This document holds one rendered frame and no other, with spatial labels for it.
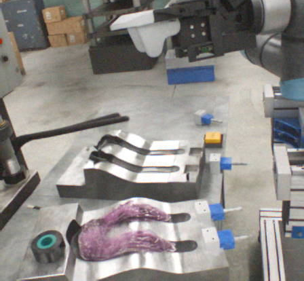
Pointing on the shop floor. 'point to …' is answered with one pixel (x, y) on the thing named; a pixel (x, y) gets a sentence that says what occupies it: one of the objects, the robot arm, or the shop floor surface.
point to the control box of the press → (9, 78)
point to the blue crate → (190, 75)
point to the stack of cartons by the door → (64, 28)
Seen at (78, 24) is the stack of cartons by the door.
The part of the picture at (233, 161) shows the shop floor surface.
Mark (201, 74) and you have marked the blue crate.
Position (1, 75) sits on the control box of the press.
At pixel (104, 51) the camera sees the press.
